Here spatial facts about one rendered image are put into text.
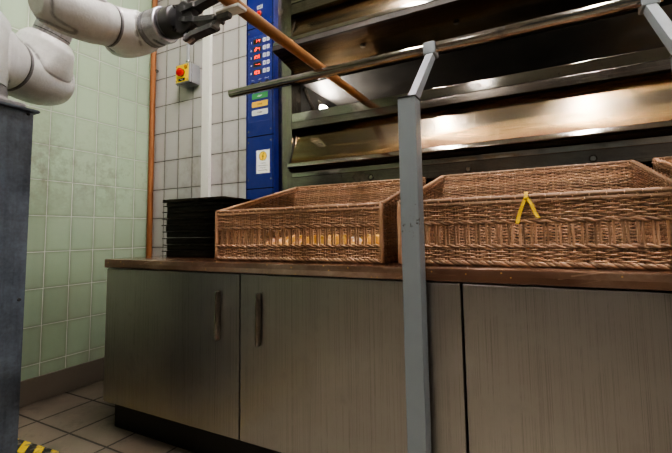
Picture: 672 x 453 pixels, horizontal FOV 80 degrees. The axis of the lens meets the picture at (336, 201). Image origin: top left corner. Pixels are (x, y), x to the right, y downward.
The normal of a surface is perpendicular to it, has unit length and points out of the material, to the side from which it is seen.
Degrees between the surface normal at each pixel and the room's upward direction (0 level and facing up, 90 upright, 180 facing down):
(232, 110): 90
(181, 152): 90
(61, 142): 90
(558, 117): 70
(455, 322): 90
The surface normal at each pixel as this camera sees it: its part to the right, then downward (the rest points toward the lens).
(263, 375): -0.47, -0.07
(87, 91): 0.89, -0.05
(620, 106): -0.44, -0.40
